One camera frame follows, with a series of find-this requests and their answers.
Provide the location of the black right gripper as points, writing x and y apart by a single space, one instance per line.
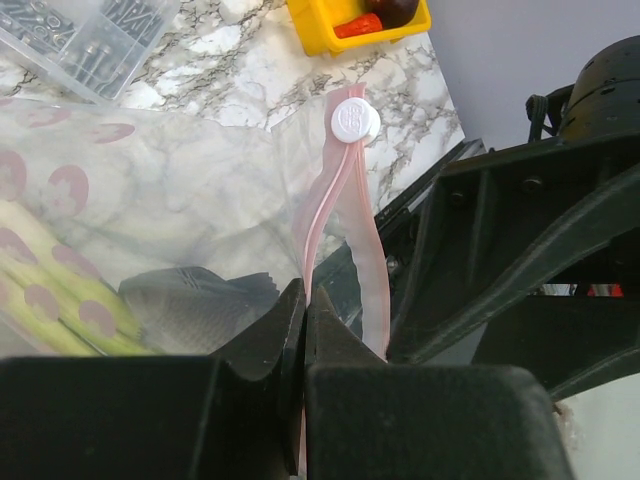
601 106

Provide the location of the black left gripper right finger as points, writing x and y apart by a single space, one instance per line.
367 419

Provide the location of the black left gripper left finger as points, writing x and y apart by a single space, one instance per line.
234 414

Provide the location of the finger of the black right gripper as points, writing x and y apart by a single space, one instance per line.
499 225

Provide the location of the pale green celery stalk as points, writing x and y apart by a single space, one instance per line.
56 298

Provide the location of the clear zip top bag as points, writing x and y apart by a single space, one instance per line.
134 192

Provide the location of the orange carrot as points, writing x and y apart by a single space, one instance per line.
368 23

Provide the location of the white bag zipper slider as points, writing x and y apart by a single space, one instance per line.
355 120

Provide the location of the dark red beet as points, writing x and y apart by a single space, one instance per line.
390 8

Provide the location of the yellow plastic bin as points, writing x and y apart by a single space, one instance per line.
314 21

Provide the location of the clear plastic screw box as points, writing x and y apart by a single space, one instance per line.
90 48

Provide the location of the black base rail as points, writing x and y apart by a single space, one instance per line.
397 226

